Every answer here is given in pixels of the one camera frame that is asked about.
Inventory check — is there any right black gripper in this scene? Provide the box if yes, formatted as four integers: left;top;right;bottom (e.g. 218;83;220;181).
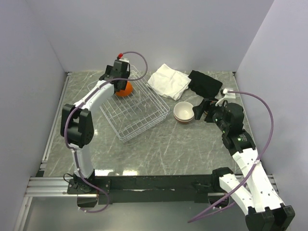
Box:
192;98;229;132

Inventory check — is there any black base beam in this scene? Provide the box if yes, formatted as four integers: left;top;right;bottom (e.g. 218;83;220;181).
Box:
67;175;225;205

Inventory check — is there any tan floral bowl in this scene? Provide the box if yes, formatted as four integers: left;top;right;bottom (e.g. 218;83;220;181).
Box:
173;102;194;121

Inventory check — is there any aluminium frame rail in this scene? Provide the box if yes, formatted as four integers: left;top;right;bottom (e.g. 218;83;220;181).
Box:
14;71;73;231

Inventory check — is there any black folded cloth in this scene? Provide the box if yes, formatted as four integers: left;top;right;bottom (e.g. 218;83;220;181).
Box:
188;70;223;98

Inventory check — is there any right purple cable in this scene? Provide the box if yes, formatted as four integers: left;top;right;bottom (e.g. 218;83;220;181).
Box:
187;90;274;223

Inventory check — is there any white folded cloth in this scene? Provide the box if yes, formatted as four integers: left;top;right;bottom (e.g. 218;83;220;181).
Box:
147;64;191;101

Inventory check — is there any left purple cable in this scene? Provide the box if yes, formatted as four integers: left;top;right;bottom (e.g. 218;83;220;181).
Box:
63;51;149;214

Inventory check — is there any purple cable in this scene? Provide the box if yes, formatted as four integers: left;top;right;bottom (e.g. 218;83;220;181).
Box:
187;90;274;223
63;51;149;214

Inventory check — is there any orange ceramic bowl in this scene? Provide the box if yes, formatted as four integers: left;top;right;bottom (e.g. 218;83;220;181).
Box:
115;81;133;97

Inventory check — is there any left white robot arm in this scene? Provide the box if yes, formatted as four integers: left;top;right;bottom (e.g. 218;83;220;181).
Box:
60;58;130;193

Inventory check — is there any white wire dish rack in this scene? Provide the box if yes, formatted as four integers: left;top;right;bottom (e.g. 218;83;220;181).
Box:
93;72;170;142

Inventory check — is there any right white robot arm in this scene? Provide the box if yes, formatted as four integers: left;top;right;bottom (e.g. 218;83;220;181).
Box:
190;99;295;231

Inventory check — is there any red ceramic bowl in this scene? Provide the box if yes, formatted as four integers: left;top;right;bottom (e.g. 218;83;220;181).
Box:
175;117;193;125

